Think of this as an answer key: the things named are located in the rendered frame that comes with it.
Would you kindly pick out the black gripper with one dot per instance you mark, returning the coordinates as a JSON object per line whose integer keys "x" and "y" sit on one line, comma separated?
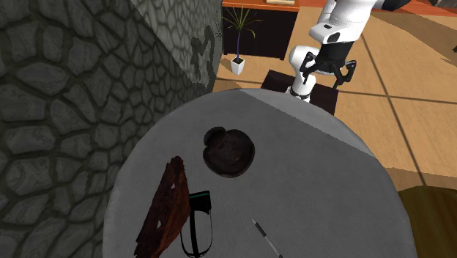
{"x": 334, "y": 53}

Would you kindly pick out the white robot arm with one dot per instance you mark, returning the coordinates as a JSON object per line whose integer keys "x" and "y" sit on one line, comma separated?
{"x": 341, "y": 21}

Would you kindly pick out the dark robot stand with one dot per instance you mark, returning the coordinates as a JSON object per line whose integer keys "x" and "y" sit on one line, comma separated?
{"x": 323, "y": 98}

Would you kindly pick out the dark cabinet with orange top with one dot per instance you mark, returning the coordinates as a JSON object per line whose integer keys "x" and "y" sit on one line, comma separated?
{"x": 273, "y": 34}

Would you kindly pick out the potted plant in white pot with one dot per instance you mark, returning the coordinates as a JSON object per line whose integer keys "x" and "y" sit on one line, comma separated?
{"x": 238, "y": 65}

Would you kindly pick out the round grey table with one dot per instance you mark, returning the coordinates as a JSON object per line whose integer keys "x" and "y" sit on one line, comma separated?
{"x": 303, "y": 178}

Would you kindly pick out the dark brown bowl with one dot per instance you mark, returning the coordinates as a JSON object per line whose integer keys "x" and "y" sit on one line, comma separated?
{"x": 228, "y": 152}

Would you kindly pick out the grey pen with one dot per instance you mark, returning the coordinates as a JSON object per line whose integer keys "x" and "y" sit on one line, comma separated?
{"x": 266, "y": 237}

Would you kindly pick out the reddish brown wooden board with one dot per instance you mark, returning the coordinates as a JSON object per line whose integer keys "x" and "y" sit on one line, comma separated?
{"x": 166, "y": 211}

